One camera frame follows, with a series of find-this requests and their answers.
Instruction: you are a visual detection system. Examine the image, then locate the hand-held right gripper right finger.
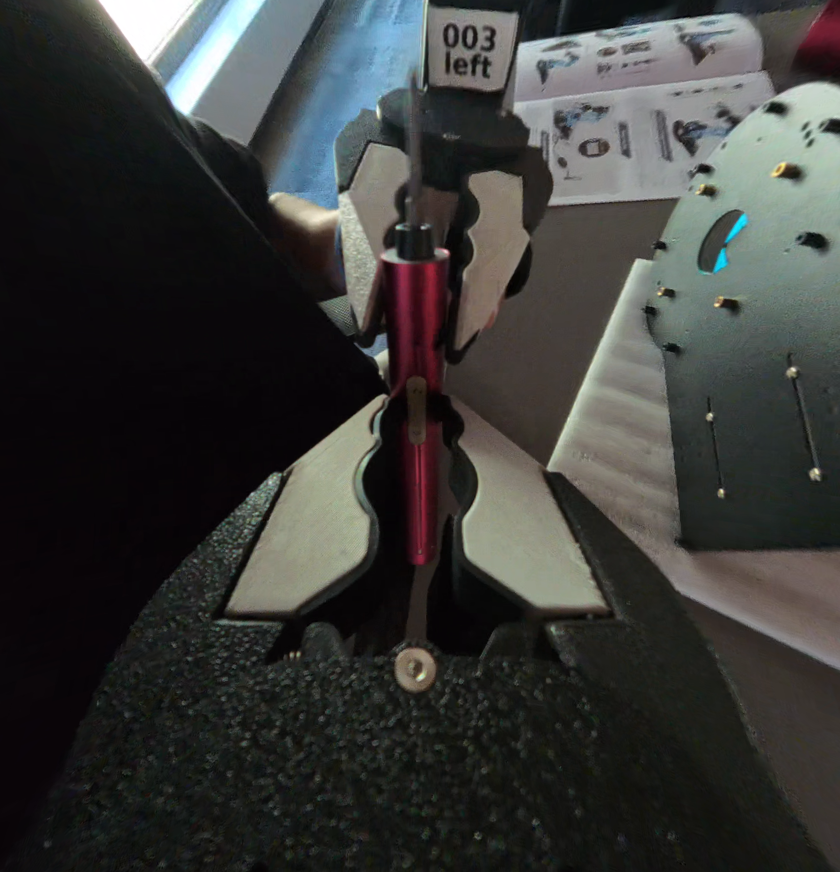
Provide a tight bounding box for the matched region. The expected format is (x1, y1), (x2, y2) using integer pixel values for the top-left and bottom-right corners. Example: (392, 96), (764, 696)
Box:
(442, 394), (613, 622)

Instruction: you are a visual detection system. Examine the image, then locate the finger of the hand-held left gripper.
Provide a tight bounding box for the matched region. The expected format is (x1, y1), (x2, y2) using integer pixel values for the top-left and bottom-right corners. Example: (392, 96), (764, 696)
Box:
(343, 144), (408, 336)
(446, 170), (532, 358)

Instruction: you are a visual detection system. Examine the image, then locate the red cylinder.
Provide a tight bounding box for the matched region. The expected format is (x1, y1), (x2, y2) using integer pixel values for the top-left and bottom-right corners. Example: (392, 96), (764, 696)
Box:
(795, 0), (840, 64)

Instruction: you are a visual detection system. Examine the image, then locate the person's dark clothing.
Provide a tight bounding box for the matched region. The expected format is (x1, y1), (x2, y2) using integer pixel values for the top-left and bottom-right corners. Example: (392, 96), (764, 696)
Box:
(0, 0), (393, 872)

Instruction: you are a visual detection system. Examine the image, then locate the white foam sheet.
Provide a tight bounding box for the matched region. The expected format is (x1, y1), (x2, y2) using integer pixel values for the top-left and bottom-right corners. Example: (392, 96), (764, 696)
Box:
(549, 258), (840, 656)

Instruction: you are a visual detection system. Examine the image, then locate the black chassis plate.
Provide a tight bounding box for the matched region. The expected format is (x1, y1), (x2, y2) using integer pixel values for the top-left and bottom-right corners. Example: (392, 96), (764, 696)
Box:
(655, 82), (840, 554)

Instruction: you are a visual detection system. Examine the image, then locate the printed instruction sheet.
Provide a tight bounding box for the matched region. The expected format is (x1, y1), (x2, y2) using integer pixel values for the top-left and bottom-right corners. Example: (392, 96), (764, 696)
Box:
(515, 71), (779, 207)
(515, 12), (765, 104)

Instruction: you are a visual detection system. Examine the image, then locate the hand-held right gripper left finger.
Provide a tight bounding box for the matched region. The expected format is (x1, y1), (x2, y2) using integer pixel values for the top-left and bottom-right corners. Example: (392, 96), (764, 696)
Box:
(225, 394), (395, 622)

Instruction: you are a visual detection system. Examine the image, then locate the red electric screwdriver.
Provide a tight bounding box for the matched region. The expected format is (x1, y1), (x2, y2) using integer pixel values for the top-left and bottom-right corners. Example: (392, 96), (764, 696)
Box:
(378, 68), (455, 568)

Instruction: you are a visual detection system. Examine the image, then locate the person's left hand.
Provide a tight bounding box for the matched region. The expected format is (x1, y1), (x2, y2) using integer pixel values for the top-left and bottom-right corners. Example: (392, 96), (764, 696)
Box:
(268, 193), (343, 298)

